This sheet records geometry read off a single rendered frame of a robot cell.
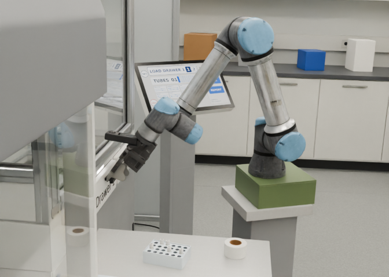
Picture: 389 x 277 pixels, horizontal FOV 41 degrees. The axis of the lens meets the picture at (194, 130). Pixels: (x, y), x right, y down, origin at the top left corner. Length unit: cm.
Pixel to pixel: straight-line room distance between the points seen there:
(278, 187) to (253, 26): 63
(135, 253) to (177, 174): 125
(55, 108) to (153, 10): 271
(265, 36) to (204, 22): 361
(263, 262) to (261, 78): 62
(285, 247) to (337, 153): 286
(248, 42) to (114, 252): 80
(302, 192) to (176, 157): 97
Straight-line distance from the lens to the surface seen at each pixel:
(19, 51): 60
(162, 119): 172
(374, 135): 498
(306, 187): 206
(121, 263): 160
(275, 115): 185
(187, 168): 287
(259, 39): 174
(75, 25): 77
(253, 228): 206
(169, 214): 292
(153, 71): 270
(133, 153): 177
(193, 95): 187
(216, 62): 187
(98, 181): 178
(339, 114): 486
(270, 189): 199
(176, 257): 155
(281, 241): 214
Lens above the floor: 153
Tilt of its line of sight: 15 degrees down
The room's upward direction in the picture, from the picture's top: 2 degrees clockwise
